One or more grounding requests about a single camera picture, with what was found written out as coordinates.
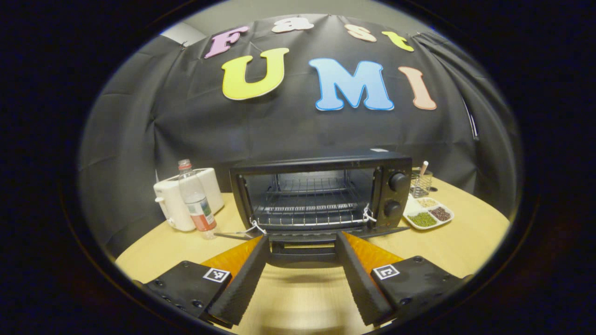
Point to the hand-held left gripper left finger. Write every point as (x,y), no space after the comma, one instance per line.
(242,288)

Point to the clear plastic water bottle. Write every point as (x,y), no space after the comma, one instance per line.
(198,204)

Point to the black electric oven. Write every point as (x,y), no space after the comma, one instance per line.
(321,160)

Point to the white divided dish of beans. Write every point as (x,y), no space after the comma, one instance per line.
(423,218)

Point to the white toaster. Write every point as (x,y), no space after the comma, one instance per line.
(170,204)

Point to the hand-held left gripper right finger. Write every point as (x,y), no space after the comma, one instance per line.
(363,288)

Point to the black backdrop cloth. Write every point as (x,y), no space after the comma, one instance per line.
(186,130)

